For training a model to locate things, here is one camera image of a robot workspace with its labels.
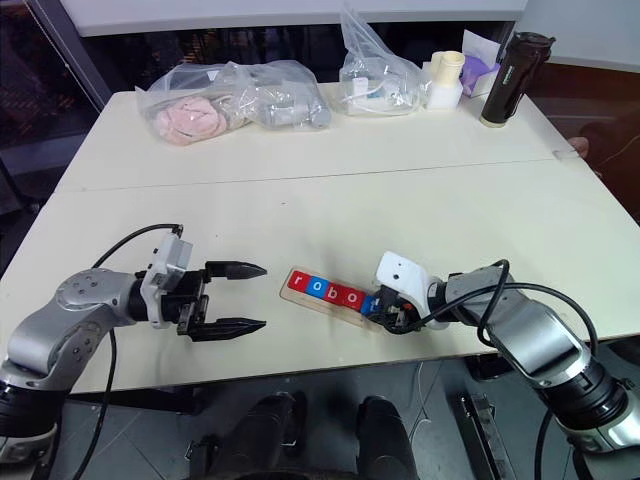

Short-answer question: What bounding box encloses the tall clear plastic bag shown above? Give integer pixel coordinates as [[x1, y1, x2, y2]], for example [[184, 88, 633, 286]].
[[338, 1, 432, 119]]

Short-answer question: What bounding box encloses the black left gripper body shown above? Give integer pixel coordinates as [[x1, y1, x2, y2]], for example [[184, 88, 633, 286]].
[[161, 268, 212, 343]]

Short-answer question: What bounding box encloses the black drinking bottle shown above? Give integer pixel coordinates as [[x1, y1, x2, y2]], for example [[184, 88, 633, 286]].
[[479, 31, 558, 129]]

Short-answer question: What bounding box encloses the pink plush toy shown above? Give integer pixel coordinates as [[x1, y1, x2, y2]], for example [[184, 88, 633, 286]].
[[154, 96, 227, 147]]

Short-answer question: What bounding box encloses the long wooden letter tray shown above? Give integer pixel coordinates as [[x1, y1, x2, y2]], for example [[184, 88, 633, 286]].
[[280, 265, 387, 332]]

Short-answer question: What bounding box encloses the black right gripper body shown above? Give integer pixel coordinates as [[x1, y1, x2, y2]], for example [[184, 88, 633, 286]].
[[378, 285, 420, 336]]

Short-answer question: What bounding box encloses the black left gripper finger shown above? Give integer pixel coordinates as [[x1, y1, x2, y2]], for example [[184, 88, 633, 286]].
[[191, 317, 268, 344], [205, 259, 269, 282]]

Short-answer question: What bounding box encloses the dark rounded shape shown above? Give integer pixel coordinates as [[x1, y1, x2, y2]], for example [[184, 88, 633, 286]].
[[356, 395, 427, 480], [232, 391, 308, 480]]

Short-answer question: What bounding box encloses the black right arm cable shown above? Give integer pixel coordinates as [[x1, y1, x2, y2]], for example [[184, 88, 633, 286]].
[[394, 258, 601, 480]]

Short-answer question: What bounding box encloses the white window ledge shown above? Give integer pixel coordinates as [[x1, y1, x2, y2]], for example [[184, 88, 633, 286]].
[[73, 0, 640, 70]]

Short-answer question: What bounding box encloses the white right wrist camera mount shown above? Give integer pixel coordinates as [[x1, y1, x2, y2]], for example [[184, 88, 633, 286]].
[[374, 250, 452, 332]]

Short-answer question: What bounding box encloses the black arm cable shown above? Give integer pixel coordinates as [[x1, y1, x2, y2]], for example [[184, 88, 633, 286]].
[[394, 258, 601, 480], [69, 223, 185, 480]]

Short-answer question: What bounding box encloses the white charger with cable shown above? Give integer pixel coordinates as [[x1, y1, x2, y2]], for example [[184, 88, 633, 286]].
[[346, 76, 397, 110]]

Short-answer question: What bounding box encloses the black table leg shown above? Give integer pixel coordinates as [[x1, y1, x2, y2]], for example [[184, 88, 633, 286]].
[[466, 351, 517, 382]]

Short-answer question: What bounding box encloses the purple white tissue box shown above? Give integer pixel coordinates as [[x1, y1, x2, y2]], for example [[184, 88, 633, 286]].
[[459, 28, 503, 99]]

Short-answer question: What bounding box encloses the thin white cable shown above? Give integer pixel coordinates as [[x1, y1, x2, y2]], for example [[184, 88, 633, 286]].
[[413, 360, 442, 444]]

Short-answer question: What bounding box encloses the person in dark clothes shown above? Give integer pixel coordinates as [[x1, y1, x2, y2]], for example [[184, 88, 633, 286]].
[[568, 117, 640, 224]]

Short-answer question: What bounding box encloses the black metal floor rail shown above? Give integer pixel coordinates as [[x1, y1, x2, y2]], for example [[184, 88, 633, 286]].
[[448, 393, 507, 480]]

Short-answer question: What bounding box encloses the large clear plastic toy bag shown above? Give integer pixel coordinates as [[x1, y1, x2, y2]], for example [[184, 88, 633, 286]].
[[135, 60, 333, 148]]

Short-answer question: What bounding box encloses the dark metal window post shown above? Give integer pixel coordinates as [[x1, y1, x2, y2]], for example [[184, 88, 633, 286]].
[[28, 0, 115, 104]]

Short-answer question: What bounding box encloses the black table crossbar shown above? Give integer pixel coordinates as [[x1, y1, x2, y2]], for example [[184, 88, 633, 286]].
[[68, 383, 207, 417]]

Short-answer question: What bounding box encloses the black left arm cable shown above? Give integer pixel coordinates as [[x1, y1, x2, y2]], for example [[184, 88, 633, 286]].
[[69, 223, 185, 480]]

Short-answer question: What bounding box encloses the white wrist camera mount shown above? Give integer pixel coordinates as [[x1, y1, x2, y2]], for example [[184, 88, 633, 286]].
[[139, 234, 195, 330], [374, 250, 452, 332]]

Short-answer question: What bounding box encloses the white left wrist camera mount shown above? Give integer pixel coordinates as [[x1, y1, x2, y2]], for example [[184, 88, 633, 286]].
[[139, 234, 195, 330]]

